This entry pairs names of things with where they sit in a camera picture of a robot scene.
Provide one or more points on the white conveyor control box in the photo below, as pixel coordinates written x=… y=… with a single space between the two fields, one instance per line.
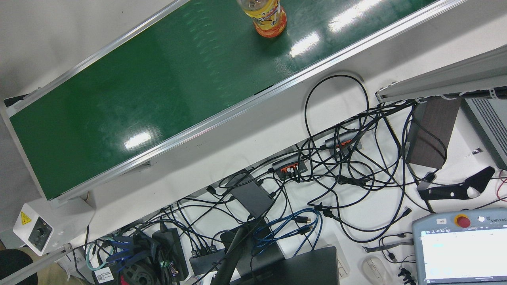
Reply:
x=59 y=219

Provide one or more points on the dark grey dock box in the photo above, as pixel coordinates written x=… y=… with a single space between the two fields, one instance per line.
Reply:
x=251 y=194

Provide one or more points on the small black connectors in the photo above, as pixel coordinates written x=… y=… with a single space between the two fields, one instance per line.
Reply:
x=406 y=276

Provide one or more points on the brown wooden block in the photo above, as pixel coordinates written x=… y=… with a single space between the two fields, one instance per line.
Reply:
x=431 y=130

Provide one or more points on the green belt conveyor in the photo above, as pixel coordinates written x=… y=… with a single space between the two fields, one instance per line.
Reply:
x=158 y=99

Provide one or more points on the black round metal part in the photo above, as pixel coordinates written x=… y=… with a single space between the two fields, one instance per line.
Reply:
x=136 y=275

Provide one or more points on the black hub with orange ports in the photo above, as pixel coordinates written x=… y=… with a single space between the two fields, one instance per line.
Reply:
x=344 y=142
x=291 y=166

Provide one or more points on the aluminium profile bar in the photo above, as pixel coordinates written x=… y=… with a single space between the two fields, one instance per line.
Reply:
x=47 y=259

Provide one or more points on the yellow orange drink bottle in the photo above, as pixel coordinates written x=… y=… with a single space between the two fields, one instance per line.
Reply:
x=269 y=21

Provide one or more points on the black monitor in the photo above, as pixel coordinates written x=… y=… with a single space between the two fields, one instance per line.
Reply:
x=297 y=269

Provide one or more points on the black power adapter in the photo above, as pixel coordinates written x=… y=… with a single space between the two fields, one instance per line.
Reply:
x=170 y=253

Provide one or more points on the black flat bracket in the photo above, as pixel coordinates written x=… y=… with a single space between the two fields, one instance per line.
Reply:
x=447 y=192

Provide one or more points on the grey teach pendant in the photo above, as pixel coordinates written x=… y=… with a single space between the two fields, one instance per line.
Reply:
x=459 y=253

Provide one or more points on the black multiport hub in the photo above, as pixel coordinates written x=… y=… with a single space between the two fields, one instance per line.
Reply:
x=206 y=261

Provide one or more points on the dark grey finned box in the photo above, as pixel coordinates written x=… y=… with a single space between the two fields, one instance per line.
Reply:
x=489 y=126

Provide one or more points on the white computer mouse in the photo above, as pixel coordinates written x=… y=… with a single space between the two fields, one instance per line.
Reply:
x=376 y=271

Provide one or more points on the aluminium profile post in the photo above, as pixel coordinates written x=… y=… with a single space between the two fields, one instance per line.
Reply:
x=455 y=75

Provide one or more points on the black monitor stand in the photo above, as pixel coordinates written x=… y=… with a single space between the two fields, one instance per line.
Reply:
x=233 y=253

